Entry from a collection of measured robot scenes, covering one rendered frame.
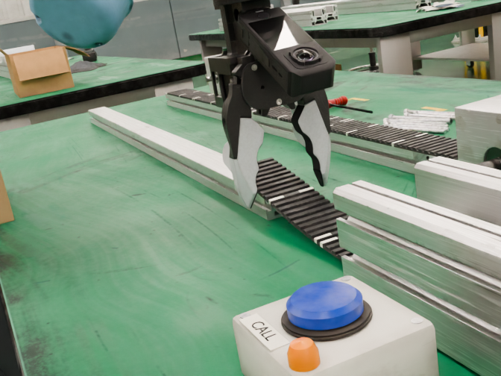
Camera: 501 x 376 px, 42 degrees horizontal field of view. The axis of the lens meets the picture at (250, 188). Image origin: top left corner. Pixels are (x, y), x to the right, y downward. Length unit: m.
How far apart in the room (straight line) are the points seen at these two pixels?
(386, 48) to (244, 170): 2.43
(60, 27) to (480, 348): 0.40
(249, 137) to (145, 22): 11.19
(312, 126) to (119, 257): 0.23
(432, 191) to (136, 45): 11.30
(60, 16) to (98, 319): 0.25
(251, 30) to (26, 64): 1.96
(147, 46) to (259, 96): 11.18
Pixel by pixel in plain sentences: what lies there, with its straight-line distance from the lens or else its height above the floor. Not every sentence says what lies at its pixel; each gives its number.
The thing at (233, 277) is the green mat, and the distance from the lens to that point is 0.57.
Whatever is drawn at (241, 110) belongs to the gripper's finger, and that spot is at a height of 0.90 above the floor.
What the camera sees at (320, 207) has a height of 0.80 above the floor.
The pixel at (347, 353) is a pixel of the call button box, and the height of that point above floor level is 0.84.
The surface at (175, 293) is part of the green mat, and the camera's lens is 0.56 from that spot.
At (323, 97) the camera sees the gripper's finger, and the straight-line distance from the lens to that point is 0.67.
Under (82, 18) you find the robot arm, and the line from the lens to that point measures 0.56.
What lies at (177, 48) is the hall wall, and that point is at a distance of 11.96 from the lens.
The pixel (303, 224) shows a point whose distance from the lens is 0.61.
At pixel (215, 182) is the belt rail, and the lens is 0.82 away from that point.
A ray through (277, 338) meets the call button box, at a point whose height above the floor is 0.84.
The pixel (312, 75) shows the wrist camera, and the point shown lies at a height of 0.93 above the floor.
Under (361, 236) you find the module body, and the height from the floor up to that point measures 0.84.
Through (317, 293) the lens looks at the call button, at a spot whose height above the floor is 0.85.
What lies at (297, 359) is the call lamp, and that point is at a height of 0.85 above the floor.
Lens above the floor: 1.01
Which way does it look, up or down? 16 degrees down
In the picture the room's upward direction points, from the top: 10 degrees counter-clockwise
